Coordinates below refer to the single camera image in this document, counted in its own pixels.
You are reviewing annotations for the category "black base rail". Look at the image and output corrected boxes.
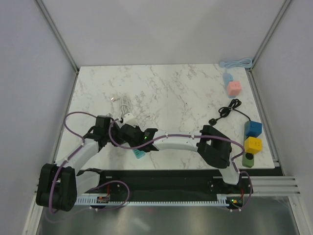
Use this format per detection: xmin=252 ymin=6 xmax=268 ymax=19
xmin=78 ymin=167 xmax=283 ymax=203

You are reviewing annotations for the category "light blue coiled cable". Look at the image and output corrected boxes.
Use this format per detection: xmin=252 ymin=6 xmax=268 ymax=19
xmin=219 ymin=58 xmax=252 ymax=70

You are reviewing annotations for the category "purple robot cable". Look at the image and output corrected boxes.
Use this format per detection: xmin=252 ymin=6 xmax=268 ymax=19
xmin=47 ymin=111 xmax=132 ymax=216

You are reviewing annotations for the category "white charger plug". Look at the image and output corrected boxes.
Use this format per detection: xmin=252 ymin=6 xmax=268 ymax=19
xmin=122 ymin=113 xmax=137 ymax=126

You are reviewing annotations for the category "yellow cube socket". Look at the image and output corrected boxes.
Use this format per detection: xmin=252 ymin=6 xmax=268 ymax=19
xmin=244 ymin=137 xmax=262 ymax=154

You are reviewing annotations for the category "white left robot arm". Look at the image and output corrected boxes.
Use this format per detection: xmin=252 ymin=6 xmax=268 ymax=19
xmin=36 ymin=116 xmax=113 ymax=213

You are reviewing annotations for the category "green power strip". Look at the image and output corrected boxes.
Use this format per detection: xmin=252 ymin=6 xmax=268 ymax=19
xmin=242 ymin=121 xmax=254 ymax=168

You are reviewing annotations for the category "light blue power strip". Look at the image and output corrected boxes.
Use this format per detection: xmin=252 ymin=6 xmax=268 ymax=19
xmin=223 ymin=72 xmax=233 ymax=87

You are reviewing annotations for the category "pink cube socket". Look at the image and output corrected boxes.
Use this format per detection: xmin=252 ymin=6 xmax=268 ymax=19
xmin=226 ymin=81 xmax=242 ymax=96

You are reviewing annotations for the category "white coiled cable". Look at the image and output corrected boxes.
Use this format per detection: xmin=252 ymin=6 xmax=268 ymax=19
xmin=118 ymin=94 xmax=134 ymax=116

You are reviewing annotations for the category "white cable duct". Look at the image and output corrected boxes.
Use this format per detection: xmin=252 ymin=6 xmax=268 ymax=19
xmin=74 ymin=193 xmax=239 ymax=207

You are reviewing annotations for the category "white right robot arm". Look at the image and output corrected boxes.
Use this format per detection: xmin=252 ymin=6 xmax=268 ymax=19
xmin=118 ymin=124 xmax=244 ymax=193

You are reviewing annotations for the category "blue cube socket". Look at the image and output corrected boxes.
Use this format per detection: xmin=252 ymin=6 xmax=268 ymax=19
xmin=244 ymin=121 xmax=262 ymax=138

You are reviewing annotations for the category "teal power strip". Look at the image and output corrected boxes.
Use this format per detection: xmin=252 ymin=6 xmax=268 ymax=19
xmin=133 ymin=149 xmax=145 ymax=159

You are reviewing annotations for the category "black cable with plug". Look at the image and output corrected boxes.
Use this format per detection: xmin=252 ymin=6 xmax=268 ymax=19
xmin=208 ymin=98 xmax=252 ymax=127

